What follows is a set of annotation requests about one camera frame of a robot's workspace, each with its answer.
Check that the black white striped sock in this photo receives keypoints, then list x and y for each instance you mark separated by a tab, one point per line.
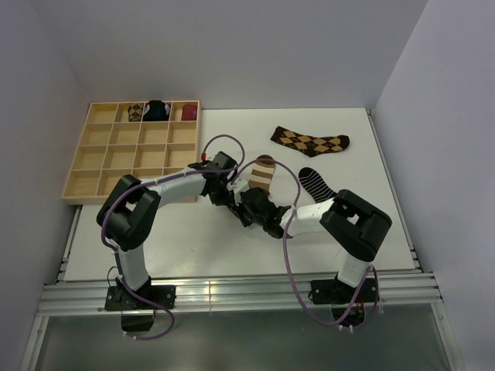
313	183

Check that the tan brown striped sock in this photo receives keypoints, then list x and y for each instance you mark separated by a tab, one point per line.
262	173

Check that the aluminium rail frame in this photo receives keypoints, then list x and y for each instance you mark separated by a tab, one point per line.
237	318

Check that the rolled argyle sock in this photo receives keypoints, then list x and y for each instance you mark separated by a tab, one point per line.
135	112

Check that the rolled black blue sock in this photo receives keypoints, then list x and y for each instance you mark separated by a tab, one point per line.
156	110

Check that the rolled red sock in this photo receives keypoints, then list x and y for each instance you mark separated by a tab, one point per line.
189	112

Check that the wooden compartment tray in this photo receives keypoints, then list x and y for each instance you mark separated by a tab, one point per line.
111	147

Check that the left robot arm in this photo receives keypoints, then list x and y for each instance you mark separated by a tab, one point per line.
128	214

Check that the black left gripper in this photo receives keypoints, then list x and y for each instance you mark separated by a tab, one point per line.
222	200

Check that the brown argyle sock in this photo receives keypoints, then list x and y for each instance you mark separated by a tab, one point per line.
309	145

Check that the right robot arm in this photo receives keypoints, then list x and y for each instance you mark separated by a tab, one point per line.
356	225

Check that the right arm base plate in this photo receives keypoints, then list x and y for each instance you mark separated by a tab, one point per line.
334	292

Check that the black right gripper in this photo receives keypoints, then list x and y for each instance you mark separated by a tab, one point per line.
237	208

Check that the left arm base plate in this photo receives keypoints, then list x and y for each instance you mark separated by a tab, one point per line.
138	309

